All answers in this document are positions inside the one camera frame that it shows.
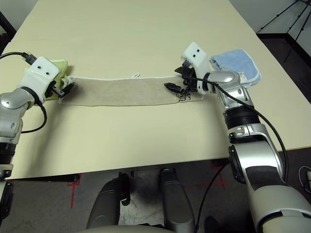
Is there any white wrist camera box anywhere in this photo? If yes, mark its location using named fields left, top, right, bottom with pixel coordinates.
left=181, top=42, right=212, bottom=94
left=18, top=56, right=61, bottom=102

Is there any dark grey robot left leg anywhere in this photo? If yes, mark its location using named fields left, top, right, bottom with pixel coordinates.
left=86, top=178, right=132, bottom=230

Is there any wood side table black frame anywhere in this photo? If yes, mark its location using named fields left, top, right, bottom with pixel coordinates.
left=0, top=11, right=17, bottom=37

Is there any black table foot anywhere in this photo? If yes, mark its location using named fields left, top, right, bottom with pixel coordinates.
left=9, top=173, right=81, bottom=183
left=210, top=159, right=229, bottom=168

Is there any black left wrist camera cable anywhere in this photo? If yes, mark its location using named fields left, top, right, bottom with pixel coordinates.
left=0, top=51, right=47, bottom=133

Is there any black foam floor mat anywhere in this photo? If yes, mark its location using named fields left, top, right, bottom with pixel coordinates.
left=0, top=33, right=14, bottom=55

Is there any white floor cable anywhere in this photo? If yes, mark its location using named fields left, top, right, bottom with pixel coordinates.
left=298, top=166, right=311, bottom=195

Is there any beige towel with white trim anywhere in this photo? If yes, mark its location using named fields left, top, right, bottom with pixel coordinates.
left=57, top=72, right=205, bottom=107

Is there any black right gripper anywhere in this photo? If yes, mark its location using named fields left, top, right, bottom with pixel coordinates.
left=163, top=65, right=202, bottom=94

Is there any black tripod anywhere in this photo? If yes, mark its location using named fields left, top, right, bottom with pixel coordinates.
left=257, top=0, right=311, bottom=41

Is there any light blue folded towel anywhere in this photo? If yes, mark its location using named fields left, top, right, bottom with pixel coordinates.
left=210, top=49, right=262, bottom=88

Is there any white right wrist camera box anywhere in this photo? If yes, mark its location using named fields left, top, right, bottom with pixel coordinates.
left=181, top=42, right=212, bottom=94

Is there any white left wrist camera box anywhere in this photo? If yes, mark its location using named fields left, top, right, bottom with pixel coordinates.
left=18, top=56, right=61, bottom=102

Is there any dark grey robot right leg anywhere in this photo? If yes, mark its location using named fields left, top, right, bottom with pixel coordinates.
left=159, top=167, right=196, bottom=233

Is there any dark grey robot leg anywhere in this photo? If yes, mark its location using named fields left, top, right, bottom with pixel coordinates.
left=159, top=167, right=196, bottom=233
left=86, top=178, right=132, bottom=230

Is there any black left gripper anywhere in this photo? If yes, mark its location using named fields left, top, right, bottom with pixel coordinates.
left=50, top=81, right=76, bottom=99

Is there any beige robot torso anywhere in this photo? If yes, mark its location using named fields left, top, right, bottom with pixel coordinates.
left=80, top=224, right=168, bottom=233

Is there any green folded towel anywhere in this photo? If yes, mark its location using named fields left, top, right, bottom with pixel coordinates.
left=45, top=59, right=70, bottom=101

